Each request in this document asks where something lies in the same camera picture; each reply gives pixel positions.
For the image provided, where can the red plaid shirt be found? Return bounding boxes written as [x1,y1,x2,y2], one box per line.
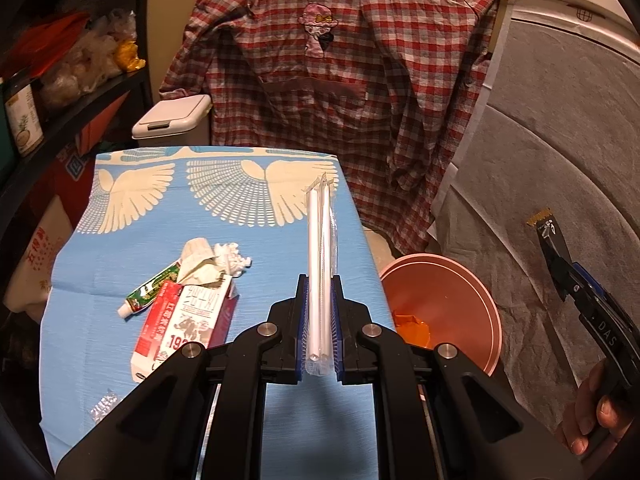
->
[159,0,501,256]

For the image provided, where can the glass jar with label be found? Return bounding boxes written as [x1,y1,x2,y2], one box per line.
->
[4,77,45,157]

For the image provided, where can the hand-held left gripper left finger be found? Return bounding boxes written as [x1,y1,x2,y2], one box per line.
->
[55,274,310,480]

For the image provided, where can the yellow plastic bag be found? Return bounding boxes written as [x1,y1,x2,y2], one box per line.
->
[116,40,147,72]

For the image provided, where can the red cardboard box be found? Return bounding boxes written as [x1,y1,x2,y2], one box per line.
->
[50,95,133,231]

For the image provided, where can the clear bag of white items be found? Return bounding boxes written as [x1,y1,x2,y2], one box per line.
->
[40,10,138,111]

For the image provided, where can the blue tablecloth with white wings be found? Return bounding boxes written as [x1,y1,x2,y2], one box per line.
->
[39,146,398,480]

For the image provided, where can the pink plastic bin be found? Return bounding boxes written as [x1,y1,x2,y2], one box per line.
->
[377,254,502,378]

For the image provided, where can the white straws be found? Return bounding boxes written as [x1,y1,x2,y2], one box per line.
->
[304,172,343,378]

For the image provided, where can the white sack with red print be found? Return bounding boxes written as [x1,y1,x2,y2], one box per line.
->
[5,195,76,321]

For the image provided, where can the person's right hand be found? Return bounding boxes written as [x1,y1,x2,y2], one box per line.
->
[557,360,640,456]

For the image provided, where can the white tissue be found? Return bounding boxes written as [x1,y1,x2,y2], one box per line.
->
[177,239,253,286]

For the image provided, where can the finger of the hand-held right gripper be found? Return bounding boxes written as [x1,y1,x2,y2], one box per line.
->
[545,237,585,305]
[570,260,608,306]

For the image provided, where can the white pedal bin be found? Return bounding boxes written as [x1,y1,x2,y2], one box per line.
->
[131,94,213,150]

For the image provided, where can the small clear wrapper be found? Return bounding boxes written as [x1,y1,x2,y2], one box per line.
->
[90,390,121,421]

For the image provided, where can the red and white milk carton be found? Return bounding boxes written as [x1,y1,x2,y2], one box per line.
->
[131,275,238,383]

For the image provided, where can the green and white toothpaste tube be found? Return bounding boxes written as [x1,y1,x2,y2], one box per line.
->
[117,265,183,317]

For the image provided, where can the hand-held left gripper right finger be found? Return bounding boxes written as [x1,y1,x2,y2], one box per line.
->
[332,274,586,480]

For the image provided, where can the black foil pouch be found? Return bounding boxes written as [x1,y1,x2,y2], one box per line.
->
[527,207,571,261]

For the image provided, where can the grey cloth cover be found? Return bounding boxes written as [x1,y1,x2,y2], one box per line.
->
[427,15,640,441]

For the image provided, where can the black shelf rack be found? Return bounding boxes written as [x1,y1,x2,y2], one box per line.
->
[0,0,153,271]

